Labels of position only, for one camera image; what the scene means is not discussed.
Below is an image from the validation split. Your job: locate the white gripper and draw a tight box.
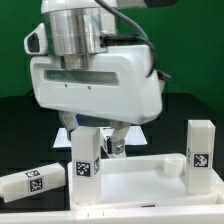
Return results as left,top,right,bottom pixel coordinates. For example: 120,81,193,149
29,44,164,156

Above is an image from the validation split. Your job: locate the white desk top panel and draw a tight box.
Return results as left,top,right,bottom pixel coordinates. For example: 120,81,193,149
68,154,224,210

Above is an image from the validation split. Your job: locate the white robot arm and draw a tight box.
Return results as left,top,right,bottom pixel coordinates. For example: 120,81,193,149
24,0,178,156

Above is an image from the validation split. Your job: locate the white paper with markers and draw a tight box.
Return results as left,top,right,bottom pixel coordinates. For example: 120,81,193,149
53,126,147,148

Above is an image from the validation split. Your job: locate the white front obstacle bar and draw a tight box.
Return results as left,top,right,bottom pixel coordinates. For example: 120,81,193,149
0,204,224,224

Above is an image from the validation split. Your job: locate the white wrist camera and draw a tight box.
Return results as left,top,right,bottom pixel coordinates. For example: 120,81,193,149
24,23,48,55

